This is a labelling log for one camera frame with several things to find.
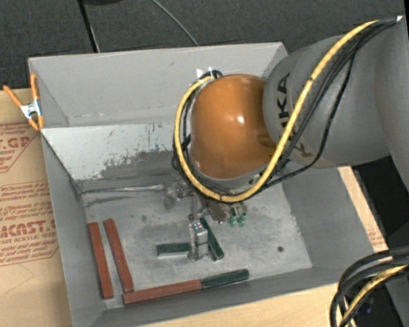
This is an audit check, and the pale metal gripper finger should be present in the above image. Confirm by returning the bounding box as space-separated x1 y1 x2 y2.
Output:
160 180 196 211
182 218 213 263

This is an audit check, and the dark green flat block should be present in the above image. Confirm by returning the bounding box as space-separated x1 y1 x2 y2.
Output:
199 268 252 291
155 240 194 260
199 214 226 263

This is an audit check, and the grey metal bin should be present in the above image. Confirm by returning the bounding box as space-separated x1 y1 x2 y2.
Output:
27 16 381 327

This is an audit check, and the red-brown flat block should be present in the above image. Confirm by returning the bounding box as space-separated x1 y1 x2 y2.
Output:
102 216 136 296
87 220 116 301
120 277 205 306

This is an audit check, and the brown cardboard board, red print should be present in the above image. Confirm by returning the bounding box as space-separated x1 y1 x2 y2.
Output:
0 39 396 327

